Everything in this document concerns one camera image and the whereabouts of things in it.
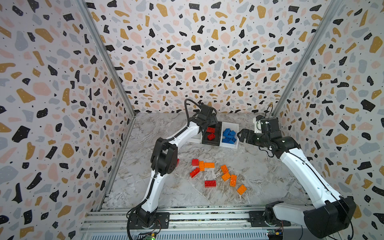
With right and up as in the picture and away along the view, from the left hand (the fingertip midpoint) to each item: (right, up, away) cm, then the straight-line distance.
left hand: (215, 116), depth 95 cm
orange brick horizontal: (-4, -31, -3) cm, 31 cm away
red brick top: (-3, -9, +11) cm, 15 cm away
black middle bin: (+1, -17, +10) cm, 20 cm away
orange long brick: (+10, -38, -8) cm, 40 cm away
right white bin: (+14, -7, +12) cm, 19 cm away
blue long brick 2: (+9, -11, +10) cm, 17 cm away
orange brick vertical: (-9, -31, -3) cm, 32 cm away
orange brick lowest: (+13, -42, -12) cm, 46 cm away
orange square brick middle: (+5, -36, -8) cm, 37 cm away
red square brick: (-24, -29, -1) cm, 38 cm away
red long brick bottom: (-3, -40, -10) cm, 41 cm away
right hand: (+13, -10, -18) cm, 25 cm away
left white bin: (-12, -15, +7) cm, 20 cm away
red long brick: (-2, -14, +11) cm, 18 cm away
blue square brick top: (+13, -11, +11) cm, 21 cm away
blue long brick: (+9, -16, +8) cm, 20 cm away
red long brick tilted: (-13, -34, -7) cm, 37 cm away
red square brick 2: (-13, -29, -3) cm, 32 cm away
